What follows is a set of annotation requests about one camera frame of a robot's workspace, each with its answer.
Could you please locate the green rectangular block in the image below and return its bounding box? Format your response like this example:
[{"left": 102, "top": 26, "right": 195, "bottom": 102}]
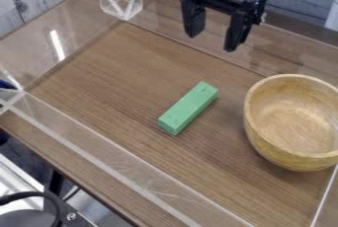
[{"left": 158, "top": 82, "right": 218, "bottom": 135}]

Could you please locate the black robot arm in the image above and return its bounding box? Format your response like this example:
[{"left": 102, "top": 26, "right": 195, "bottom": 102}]
[{"left": 179, "top": 0, "right": 269, "bottom": 52}]

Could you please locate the brown wooden bowl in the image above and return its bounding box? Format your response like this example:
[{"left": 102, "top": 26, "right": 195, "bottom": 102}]
[{"left": 243, "top": 74, "right": 338, "bottom": 172}]

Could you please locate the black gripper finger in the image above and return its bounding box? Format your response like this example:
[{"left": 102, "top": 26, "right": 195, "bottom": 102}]
[
  {"left": 225, "top": 10, "right": 253, "bottom": 52},
  {"left": 180, "top": 0, "right": 206, "bottom": 38}
]

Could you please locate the clear acrylic tray wall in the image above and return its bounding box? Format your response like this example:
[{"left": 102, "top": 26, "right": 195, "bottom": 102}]
[{"left": 0, "top": 0, "right": 338, "bottom": 227}]

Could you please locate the black metal table bracket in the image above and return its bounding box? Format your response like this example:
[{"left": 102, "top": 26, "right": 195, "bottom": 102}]
[{"left": 44, "top": 171, "right": 98, "bottom": 227}]

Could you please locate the black cable bottom left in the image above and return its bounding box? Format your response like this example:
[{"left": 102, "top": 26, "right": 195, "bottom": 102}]
[{"left": 0, "top": 190, "right": 67, "bottom": 227}]

